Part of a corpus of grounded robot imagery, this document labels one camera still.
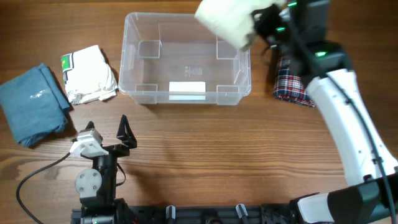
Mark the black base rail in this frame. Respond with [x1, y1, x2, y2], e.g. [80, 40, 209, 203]
[71, 204, 291, 224]

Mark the white printed folded t-shirt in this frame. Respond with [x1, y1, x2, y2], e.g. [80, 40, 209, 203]
[60, 45, 118, 105]

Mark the cream cloth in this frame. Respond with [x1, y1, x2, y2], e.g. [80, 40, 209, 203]
[194, 0, 287, 51]

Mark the blue folded cloth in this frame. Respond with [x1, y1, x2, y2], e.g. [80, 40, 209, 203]
[1, 63, 70, 147]

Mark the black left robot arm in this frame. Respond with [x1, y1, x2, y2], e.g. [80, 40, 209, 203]
[70, 115, 139, 224]

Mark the black left camera cable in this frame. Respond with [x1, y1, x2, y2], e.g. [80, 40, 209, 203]
[16, 151, 72, 224]

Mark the clear plastic storage container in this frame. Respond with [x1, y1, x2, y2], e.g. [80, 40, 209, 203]
[118, 12, 251, 105]

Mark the plaid cloth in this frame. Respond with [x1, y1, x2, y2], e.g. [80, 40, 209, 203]
[272, 55, 315, 108]

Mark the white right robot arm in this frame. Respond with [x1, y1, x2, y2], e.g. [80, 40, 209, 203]
[251, 1, 397, 223]

